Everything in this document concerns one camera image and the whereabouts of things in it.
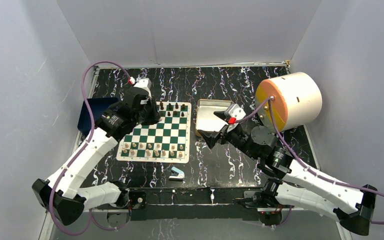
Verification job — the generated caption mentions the light wooden king piece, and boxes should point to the light wooden king piece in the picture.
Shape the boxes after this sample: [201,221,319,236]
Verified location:
[153,150,160,157]

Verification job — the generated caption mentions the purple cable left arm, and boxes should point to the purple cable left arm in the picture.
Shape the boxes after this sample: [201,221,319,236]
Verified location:
[48,60,135,237]

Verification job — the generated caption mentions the dark blue tray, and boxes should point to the dark blue tray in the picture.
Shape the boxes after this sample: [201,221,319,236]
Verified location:
[77,97,119,136]

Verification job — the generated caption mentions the light blue white stapler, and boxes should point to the light blue white stapler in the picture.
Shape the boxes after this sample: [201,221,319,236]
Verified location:
[169,166,185,182]

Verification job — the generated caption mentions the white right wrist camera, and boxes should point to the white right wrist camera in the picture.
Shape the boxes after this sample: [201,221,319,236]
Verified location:
[224,103,246,125]

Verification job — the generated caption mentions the gold rimmed metal tin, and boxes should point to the gold rimmed metal tin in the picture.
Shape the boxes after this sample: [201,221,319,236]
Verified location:
[195,99,233,137]

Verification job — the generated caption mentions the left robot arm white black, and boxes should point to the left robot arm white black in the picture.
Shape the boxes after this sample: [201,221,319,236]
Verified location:
[32,86,160,226]

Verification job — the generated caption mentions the white cylinder orange yellow face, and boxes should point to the white cylinder orange yellow face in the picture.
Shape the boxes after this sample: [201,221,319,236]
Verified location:
[255,72,323,132]

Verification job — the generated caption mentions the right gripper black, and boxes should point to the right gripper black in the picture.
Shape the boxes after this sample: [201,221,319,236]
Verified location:
[197,110,259,161]

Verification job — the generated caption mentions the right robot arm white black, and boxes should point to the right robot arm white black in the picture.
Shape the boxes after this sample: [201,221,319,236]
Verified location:
[197,124,376,236]

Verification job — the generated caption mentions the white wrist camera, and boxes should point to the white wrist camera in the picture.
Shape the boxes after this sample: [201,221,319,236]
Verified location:
[133,78,152,98]
[224,103,246,125]

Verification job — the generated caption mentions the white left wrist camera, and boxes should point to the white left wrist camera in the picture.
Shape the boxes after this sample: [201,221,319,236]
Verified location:
[133,78,152,98]

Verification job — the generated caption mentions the green white chess board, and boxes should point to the green white chess board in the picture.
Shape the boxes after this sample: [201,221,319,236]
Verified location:
[116,101,192,164]

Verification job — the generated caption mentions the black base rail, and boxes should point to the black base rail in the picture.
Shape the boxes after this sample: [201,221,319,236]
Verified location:
[97,187,294,223]

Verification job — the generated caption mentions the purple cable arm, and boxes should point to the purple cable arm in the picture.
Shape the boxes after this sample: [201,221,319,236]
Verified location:
[233,96,384,228]
[48,60,135,237]

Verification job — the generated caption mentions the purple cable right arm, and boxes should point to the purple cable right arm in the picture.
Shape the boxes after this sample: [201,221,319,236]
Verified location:
[233,96,384,228]

